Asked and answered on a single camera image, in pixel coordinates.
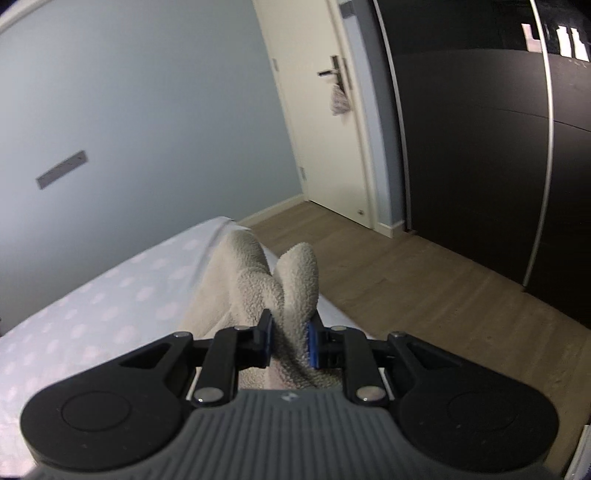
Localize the black door handle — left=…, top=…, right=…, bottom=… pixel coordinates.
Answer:
left=317, top=55, right=345, bottom=90

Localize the cream white door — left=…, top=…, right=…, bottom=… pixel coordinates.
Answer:
left=254, top=1, right=373, bottom=228

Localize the black wardrobe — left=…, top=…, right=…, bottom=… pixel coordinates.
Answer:
left=376, top=1, right=590, bottom=325

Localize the polka dot bed sheet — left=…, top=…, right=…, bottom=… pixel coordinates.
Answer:
left=1, top=217, right=349, bottom=478

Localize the beige fleece garment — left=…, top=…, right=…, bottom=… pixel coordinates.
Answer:
left=179, top=230, right=341, bottom=390

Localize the small patterned hanging bag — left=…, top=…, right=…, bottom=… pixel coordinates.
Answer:
left=329, top=84, right=351, bottom=116

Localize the grey wall plate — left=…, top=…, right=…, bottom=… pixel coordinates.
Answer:
left=36, top=150, right=88, bottom=190

